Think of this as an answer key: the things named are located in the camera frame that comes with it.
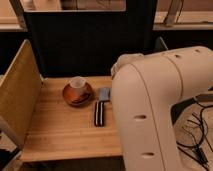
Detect black floor cables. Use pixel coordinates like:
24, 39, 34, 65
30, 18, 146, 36
175, 99, 213, 167

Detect wooden left side panel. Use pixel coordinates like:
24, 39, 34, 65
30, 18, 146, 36
0, 40, 42, 149

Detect brown ceramic plate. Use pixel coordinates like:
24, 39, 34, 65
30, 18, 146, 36
62, 83, 93, 107

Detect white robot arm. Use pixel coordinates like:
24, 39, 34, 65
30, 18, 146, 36
110, 46, 213, 171

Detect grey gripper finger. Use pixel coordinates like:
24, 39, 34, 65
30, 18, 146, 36
99, 87, 110, 102

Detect white paper cup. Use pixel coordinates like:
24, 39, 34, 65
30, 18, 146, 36
69, 76, 86, 90

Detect black back panel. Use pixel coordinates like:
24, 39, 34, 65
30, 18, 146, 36
24, 0, 157, 77

